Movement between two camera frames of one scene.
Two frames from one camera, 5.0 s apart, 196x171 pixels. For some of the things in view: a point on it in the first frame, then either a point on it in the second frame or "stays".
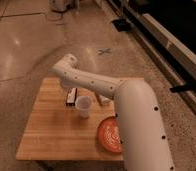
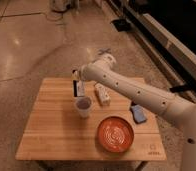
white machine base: (64, 5) stays
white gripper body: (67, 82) to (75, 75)
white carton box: (105, 100) stays
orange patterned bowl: (109, 135) stays
